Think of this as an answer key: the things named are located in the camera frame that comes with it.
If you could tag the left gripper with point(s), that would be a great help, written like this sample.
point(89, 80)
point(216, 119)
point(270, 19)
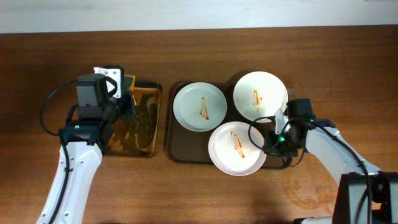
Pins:
point(128, 104)

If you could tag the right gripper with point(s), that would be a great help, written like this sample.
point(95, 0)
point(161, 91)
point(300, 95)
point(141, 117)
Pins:
point(288, 134)

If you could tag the green and yellow sponge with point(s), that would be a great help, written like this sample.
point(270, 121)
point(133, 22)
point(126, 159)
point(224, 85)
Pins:
point(128, 83)

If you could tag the white plate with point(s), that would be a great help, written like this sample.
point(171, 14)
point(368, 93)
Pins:
point(259, 94)
point(234, 148)

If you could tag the pale blue plate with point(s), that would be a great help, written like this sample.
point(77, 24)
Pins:
point(200, 106)

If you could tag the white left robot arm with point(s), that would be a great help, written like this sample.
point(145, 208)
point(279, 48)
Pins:
point(103, 98)

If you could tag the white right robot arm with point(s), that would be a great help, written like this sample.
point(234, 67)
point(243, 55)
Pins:
point(366, 194)

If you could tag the small black water tray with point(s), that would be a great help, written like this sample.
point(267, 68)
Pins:
point(135, 136)

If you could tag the large brown serving tray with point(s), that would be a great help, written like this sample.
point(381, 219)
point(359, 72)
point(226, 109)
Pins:
point(186, 146)

